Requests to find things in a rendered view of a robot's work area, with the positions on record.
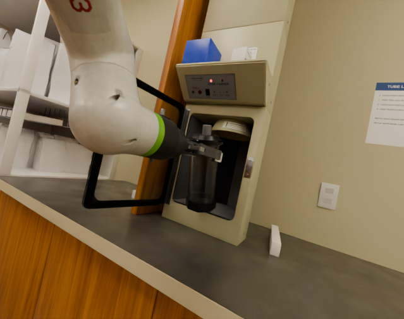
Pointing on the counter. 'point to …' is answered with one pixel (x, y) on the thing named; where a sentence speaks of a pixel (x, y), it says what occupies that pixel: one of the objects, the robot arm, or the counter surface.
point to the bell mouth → (232, 129)
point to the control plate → (200, 80)
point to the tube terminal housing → (205, 222)
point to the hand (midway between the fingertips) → (203, 154)
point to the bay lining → (232, 184)
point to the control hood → (251, 65)
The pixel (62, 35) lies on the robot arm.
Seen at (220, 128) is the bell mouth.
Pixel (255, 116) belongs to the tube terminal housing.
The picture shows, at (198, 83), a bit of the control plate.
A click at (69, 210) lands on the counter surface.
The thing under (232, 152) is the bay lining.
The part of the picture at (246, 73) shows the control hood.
